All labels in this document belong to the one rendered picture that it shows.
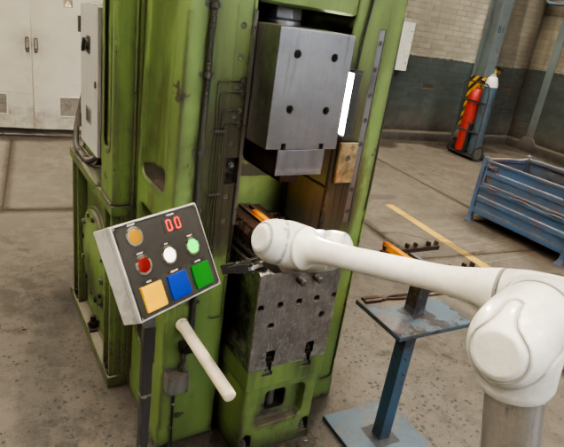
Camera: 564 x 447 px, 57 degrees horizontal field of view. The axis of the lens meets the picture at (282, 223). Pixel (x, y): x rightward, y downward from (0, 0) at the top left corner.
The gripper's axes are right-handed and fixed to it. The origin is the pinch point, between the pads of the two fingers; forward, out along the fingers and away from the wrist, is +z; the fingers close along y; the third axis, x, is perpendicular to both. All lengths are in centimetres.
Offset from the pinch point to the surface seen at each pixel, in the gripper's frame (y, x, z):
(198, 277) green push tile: -2.2, -0.6, 12.6
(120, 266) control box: -26.7, 11.1, 14.2
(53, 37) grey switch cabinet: 271, 251, 422
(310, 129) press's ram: 47, 34, -12
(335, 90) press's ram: 54, 45, -22
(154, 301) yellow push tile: -20.7, -1.7, 12.6
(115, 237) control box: -25.6, 19.1, 13.5
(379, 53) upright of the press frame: 86, 56, -27
